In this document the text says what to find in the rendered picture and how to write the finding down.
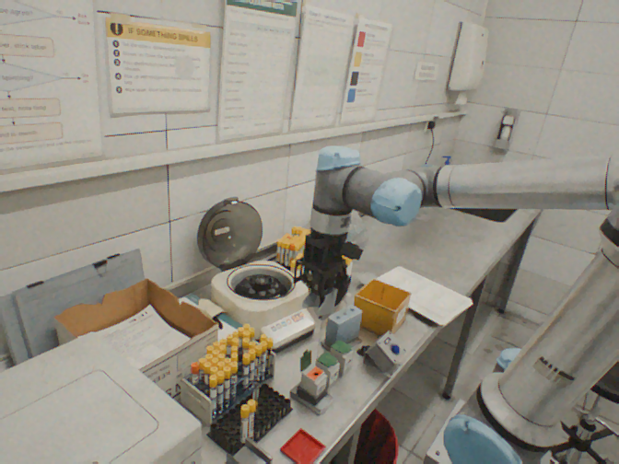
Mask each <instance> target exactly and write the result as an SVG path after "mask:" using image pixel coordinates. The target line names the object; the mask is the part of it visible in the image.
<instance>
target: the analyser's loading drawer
mask: <svg viewBox="0 0 619 464"><path fill-rule="evenodd" d="M224 464H273V457H272V456H271V455H270V454H269V453H267V452H266V451H265V450H264V449H263V448H262V447H261V446H260V445H259V444H256V443H255V442H254V441H253V440H251V439H250V438H249V437H248V436H246V437H245V446H244V447H243V448H242V449H241V450H240V451H239V452H238V453H237V454H236V455H235V456H234V457H232V456H231V455H230V454H229V453H228V454H227V462H225V463H224Z"/></svg>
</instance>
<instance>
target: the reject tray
mask: <svg viewBox="0 0 619 464"><path fill-rule="evenodd" d="M325 448H326V445H324V444H323V443H322V442H321V441H319V440H318V439H316V438H315V437H314V436H312V435H310V434H309V433H308V432H306V431H305V430H304V429H302V428H300V429H299V430H298V431H297V432H296V433H295V434H293V435H292V436H291V437H290V438H289V439H288V440H287V441H286V442H285V443H284V444H283V445H282V446H281V447H280V452H281V453H283V454H284V455H285V456H287V457H288V458H289V459H291V460H292V461H293V462H296V463H297V464H313V462H314V461H315V460H316V459H317V458H318V457H319V456H320V455H321V453H322V452H323V451H324V450H325Z"/></svg>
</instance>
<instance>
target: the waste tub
mask: <svg viewBox="0 0 619 464"><path fill-rule="evenodd" d="M411 295H412V292H409V291H406V290H403V289H401V288H399V287H396V286H393V285H391V284H387V283H384V282H382V281H380V280H377V279H374V278H373V279H372V280H370V281H369V282H368V283H366V284H365V285H364V286H363V287H362V288H361V289H360V290H359V291H358V292H356V293H355V294H354V296H355V300H354V307H356V308H358V309H360V310H361V311H362V316H361V320H360V326H359V327H361V328H364V329H366V330H368V331H373V332H375V333H377V334H378V335H381V336H382V335H384V334H385V333H386V332H387V331H390V332H391V333H392V334H394V333H395V332H396V331H397V330H398V329H399V327H400V326H401V325H402V323H403V322H404V321H405V317H406V313H407V309H409V305H410V301H411Z"/></svg>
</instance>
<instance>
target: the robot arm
mask: <svg viewBox="0 0 619 464"><path fill-rule="evenodd" d="M360 163H361V162H360V154H359V153H358V152H357V151H356V150H354V148H350V147H346V146H339V145H329V146H325V147H323V148H322V149H321V151H320V153H319V156H318V163H317V168H316V169H315V172H316V176H315V184H314V193H313V202H312V206H311V215H310V223H309V225H310V234H308V235H306V239H305V248H304V256H303V257H301V258H299V259H297V260H296V268H295V277H293V284H296V283H298V282H299V281H302V283H303V284H305V285H306V286H307V287H308V288H309V293H308V295H307V296H306V297H305V298H304V300H303V303H302V307H303V308H310V307H313V309H314V312H315V314H316V316H317V319H321V320H325V319H327V318H328V317H329V316H330V315H331V314H332V313H334V311H335V310H336V309H337V307H338V306H339V305H340V303H341V301H342V300H343V298H344V297H345V295H346V293H347V290H348V279H349V275H347V268H348V266H347V263H346V262H345V258H342V255H344V256H345V257H346V258H348V259H352V260H353V259H357V260H359V258H360V256H361V254H362V252H363V250H362V249H361V248H360V247H359V246H358V245H356V243H354V242H350V241H347V242H345V241H346V240H347V235H348V231H349V227H350V224H351V223H352V220H351V214H352V211H353V210H355V211H358V212H359V213H361V214H364V215H368V216H370V217H374V218H376V219H378V220H379V221H380V222H382V223H385V224H391V225H393V226H396V227H404V226H405V225H407V224H410V222H411V220H413V219H414V218H415V217H416V215H417V213H418V211H419V209H420V208H494V209H562V210H612V211H611V212H610V213H609V214H608V215H607V217H606V218H605V220H604V221H603V222H602V223H601V226H600V228H599V233H600V236H601V242H602V248H601V250H600V251H599V252H598V253H597V255H596V256H595V257H594V258H593V260H592V261H590V263H589V265H588V266H587V267H586V269H585V270H584V271H583V272H582V274H581V275H580V276H579V277H578V279H577V280H576V282H574V283H573V284H572V286H571V287H570V288H569V289H568V291H567V292H566V293H565V295H564V296H563V297H562V300H561V301H560V302H559V303H558V305H557V306H556V307H554V309H553V310H552V311H551V313H550V314H549V315H548V316H547V318H546V319H545V320H544V321H543V323H542V324H541V326H540V327H539V328H538V329H537V331H536V332H535V333H534V334H533V335H532V337H531V338H530V340H529V341H528V342H527V344H526V345H525V346H524V347H523V349H522V350H521V349H514V348H511V349H507V350H504V351H503V352H502V353H501V354H500V356H499V357H498V358H497V359H496V365H495V368H494V370H493V371H492V373H490V375H488V376H487V377H486V378H485V379H484V380H483V382H481V383H480V384H479V385H478V387H477V388H476V389H475V391H474V392H473V393H472V395H471V396H470V397H469V399H468V400H467V401H466V402H465V403H464V404H463V405H462V407H461V408H460V409H459V412H458V413H457V414H456V415H455V416H453V417H451V418H450V420H449V424H448V425H447V427H446V428H445V431H443V443H444V445H445V448H446V450H447V451H448V456H449V458H450V460H451V462H452V464H541V458H542V457H543V456H544V455H545V454H546V453H547V452H548V451H550V450H551V449H552V448H553V447H554V446H555V445H556V444H557V443H558V441H559V439H560V438H561V436H562V425H561V422H560V420H561V419H562V418H563V417H564V416H565V415H566V414H567V413H568V411H569V410H570V409H571V408H572V407H573V405H574V404H575V403H576V402H577V401H578V400H579V399H580V398H581V397H582V396H583V395H584V394H585V393H587V392H588V391H589V390H590V389H591V388H592V387H593V386H594V385H595V384H596V383H597V382H598V381H599V380H600V379H601V378H602V377H603V376H604V375H605V374H606V372H607V371H608V370H609V368H610V367H611V366H612V365H613V364H614V363H615V362H616V361H617V360H618V359H619V155H618V156H607V157H577V158H562V159H546V160H531V161H515V162H500V163H485V164H469V165H454V166H441V167H436V166H421V167H418V168H410V169H404V170H399V171H393V172H388V173H382V172H378V171H376V170H373V169H369V168H364V167H361V166H359V165H360ZM300 265H301V270H300V276H298V277H297V272H298V266H300ZM303 266H304V273H303ZM302 273H303V274H302ZM324 296H325V298H324ZM323 300H324V301H323Z"/></svg>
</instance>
